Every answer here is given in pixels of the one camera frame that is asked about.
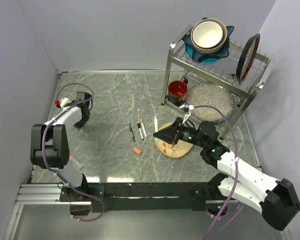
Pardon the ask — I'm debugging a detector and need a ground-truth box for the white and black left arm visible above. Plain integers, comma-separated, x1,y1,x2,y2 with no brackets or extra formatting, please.
30,91,93,201

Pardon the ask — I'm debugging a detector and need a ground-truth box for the black base beam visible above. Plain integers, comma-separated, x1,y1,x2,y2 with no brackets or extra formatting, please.
59,182,226,216

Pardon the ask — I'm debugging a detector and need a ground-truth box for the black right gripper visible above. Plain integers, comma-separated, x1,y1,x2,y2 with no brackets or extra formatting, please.
153,116,207,148

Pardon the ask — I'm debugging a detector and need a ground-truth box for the tan decorated plate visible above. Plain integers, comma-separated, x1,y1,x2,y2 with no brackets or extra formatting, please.
155,122,194,159

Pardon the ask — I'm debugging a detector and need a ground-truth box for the cream bowl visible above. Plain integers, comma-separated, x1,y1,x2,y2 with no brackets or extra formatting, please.
190,18,228,54

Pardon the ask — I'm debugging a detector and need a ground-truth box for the white marker with black tip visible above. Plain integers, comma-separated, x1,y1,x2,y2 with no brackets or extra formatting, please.
136,122,145,141

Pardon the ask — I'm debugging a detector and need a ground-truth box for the dark red-rimmed plate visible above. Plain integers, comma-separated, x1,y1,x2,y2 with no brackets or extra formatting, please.
235,33,261,85

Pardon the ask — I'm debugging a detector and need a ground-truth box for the aluminium frame rail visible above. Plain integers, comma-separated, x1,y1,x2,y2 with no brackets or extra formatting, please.
14,183,91,205

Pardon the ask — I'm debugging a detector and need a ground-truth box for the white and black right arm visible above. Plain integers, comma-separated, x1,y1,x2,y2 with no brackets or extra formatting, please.
153,117,300,231

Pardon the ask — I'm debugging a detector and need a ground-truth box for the red and black mug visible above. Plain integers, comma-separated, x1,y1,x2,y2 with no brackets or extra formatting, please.
167,78,189,107

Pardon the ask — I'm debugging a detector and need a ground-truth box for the blue pen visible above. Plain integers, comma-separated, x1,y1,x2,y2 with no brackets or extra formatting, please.
128,120,136,143

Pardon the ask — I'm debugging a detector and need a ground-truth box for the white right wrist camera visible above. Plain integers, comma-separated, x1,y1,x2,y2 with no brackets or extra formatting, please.
179,103,195,125

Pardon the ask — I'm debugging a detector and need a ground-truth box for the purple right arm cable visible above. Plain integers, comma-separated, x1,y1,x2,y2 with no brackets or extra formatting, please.
193,104,245,240

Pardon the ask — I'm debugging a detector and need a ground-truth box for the speckled glass plate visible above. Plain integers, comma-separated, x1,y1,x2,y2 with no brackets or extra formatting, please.
185,82,235,123

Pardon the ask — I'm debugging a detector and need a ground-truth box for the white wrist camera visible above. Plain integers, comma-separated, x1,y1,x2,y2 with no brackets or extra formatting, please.
54,97,71,109
179,103,195,125

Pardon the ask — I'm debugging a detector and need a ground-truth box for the white marker with pink end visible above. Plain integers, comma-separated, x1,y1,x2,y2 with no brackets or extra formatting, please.
139,118,148,139

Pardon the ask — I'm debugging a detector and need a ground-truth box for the steel dish rack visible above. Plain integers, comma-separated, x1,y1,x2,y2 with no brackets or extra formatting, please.
160,25,276,127

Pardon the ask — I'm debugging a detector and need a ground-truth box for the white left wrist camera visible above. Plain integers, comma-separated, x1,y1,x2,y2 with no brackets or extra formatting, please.
54,97,71,109

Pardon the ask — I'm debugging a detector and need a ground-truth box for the blue wavy bowl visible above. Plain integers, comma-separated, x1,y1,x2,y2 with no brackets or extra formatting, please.
182,17,235,64

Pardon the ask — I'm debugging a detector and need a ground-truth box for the white marker with green end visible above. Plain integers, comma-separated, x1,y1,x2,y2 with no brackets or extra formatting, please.
154,116,158,133

